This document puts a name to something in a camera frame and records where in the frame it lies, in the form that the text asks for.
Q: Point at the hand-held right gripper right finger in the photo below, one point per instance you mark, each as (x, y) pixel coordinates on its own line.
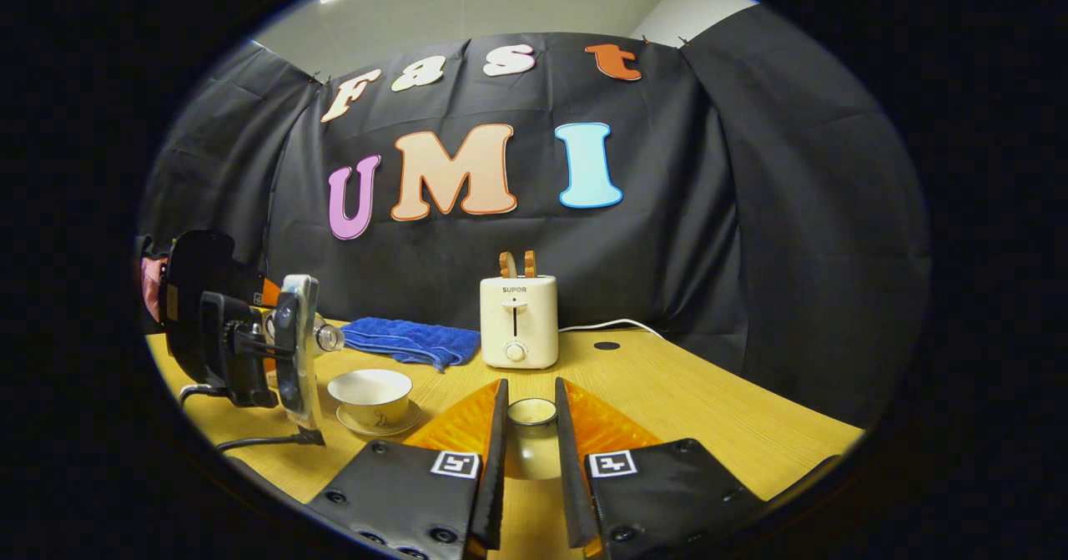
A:
(659, 501)

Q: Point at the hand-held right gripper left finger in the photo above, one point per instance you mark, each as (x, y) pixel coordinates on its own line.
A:
(417, 493)

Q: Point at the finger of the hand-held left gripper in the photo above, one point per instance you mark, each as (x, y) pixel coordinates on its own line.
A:
(299, 351)

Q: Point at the white label water bottle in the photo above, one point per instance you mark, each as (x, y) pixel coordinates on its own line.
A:
(327, 336)

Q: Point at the cream teacup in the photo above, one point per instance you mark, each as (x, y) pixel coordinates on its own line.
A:
(371, 397)

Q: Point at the cream teacup lid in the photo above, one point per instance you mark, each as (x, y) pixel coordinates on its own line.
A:
(531, 447)

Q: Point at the cream saucer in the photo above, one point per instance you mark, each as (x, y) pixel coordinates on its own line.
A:
(407, 422)

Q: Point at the blue towel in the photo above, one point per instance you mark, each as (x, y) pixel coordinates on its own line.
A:
(409, 341)

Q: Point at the cream toaster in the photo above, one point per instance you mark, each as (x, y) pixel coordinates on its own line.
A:
(519, 326)

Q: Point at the bread slice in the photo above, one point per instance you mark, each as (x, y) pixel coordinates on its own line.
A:
(530, 264)
(507, 264)

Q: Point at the black backdrop cloth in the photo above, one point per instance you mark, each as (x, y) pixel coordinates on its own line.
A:
(751, 209)

